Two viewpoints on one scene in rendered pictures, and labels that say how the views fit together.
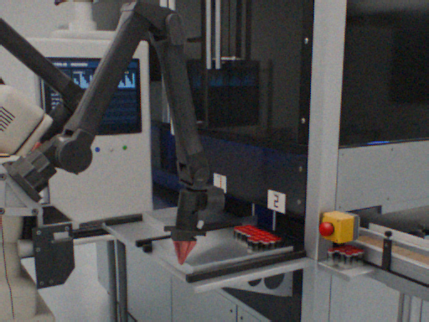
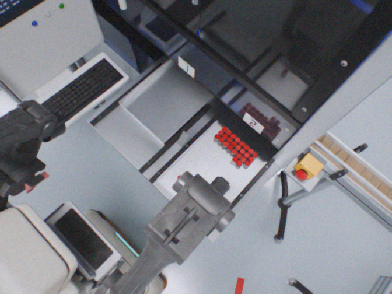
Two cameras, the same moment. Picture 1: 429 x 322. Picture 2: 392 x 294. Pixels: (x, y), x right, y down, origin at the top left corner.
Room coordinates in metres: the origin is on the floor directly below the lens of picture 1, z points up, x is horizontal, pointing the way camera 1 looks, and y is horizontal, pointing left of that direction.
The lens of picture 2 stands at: (1.24, 0.16, 2.03)
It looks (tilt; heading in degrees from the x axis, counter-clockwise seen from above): 70 degrees down; 336
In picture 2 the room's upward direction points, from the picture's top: 8 degrees clockwise
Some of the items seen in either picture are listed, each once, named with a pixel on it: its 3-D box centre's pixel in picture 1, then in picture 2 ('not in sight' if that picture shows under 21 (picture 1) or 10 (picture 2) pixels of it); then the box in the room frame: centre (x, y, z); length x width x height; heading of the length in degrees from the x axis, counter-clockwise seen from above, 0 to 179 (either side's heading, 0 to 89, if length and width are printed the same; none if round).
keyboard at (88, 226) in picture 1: (105, 226); (78, 93); (2.02, 0.41, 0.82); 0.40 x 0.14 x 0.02; 119
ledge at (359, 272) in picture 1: (351, 267); (305, 169); (1.41, -0.42, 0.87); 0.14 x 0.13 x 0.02; 120
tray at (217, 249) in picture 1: (221, 249); (212, 171); (1.50, -0.04, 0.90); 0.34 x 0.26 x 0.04; 121
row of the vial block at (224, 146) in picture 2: (250, 241); (231, 151); (1.55, -0.14, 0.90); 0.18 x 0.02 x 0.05; 30
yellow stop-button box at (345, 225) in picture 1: (339, 226); (309, 165); (1.40, -0.37, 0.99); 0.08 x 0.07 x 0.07; 120
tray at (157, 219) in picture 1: (198, 218); (170, 97); (1.85, 0.03, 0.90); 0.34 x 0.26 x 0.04; 120
